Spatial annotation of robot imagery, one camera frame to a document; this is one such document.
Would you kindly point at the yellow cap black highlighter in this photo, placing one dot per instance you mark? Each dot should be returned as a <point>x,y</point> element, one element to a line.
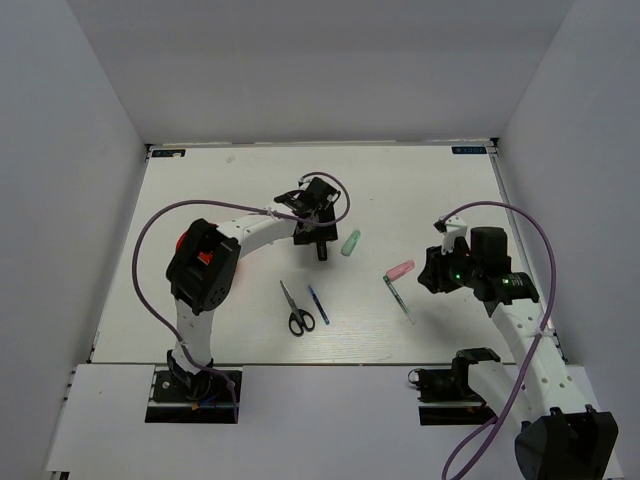
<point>322,251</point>

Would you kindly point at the blue ink pen refill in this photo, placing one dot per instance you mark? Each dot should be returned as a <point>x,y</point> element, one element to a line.
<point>318,305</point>

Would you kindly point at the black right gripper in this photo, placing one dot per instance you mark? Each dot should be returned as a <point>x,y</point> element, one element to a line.
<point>430,276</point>

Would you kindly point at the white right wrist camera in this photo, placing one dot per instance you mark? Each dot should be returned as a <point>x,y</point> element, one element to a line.
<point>452,228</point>

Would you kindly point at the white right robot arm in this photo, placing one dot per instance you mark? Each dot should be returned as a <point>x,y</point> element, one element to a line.
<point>558,434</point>

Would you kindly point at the pink translucent stapler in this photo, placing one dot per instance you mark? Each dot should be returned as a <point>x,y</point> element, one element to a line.
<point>400,270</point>

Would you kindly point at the green translucent stapler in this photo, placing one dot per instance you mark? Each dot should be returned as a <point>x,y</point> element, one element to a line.
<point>350,244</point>

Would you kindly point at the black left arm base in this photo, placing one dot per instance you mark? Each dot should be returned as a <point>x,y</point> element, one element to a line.
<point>171,402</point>

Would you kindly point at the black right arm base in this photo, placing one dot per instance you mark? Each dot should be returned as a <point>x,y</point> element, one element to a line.
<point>443,403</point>

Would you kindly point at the blue label sticker right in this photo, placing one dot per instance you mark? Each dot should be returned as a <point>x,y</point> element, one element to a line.
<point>469,150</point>

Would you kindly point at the green ink pen refill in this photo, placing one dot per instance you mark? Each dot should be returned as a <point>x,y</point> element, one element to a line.
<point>398,299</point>

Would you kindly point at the blue label sticker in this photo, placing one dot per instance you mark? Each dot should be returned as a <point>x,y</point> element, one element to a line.
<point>168,153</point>
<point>469,150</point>

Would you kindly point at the black handled scissors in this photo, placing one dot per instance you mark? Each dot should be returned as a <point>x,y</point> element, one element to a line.
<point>300,321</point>

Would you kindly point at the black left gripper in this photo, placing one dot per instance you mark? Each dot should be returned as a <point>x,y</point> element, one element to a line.
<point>326,233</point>

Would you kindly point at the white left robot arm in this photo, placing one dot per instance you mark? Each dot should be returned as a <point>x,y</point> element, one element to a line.
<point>199,292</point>

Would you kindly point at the blue label sticker left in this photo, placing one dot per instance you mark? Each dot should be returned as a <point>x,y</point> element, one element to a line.
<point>168,153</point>

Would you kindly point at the orange round organizer container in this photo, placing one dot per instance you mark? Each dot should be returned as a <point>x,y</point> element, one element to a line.
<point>208,249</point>

